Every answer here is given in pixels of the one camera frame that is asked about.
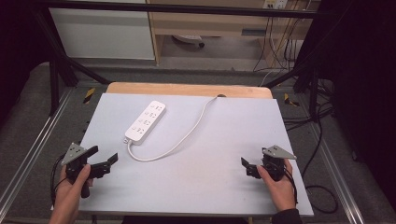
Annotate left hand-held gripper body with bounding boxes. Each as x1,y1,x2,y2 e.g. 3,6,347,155
60,142,94,199

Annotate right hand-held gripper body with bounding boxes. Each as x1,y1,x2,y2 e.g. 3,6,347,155
261,145,298,182

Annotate person's right hand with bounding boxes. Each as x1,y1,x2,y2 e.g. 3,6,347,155
256,158,297,214

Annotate person's left hand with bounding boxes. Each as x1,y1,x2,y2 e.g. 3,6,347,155
49,163,94,218

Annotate yellow black striped tape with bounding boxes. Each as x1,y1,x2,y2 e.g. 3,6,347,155
283,92,301,107
82,87,96,105

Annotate white power strip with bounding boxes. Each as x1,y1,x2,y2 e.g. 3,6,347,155
124,100,167,147

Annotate black metal stand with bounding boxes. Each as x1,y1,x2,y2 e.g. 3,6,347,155
30,8,112,117
263,0,353,123

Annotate white cabinet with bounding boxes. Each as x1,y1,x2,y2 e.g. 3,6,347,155
49,7,156,61

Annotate white chair base with caster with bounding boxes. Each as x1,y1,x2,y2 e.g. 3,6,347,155
172,34,206,49

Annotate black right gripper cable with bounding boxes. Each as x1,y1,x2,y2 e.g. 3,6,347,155
282,167,299,205

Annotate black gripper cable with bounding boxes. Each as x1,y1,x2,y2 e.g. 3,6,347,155
49,153,68,207
282,167,299,205

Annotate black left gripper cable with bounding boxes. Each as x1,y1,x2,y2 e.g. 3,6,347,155
49,153,68,207

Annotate black floor cable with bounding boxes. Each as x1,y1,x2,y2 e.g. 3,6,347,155
281,77,340,215

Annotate aluminium rail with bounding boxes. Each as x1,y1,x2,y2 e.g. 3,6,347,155
307,119,366,224
0,87,76,216

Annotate white power strip cable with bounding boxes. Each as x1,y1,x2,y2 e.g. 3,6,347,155
123,95,219,163

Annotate bundle of hanging cables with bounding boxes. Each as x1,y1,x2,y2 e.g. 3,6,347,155
252,0,312,73

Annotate white wall socket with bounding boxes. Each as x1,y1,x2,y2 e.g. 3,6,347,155
262,0,289,10

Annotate black metal frame bar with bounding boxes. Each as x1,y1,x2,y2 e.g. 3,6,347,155
33,0,332,20

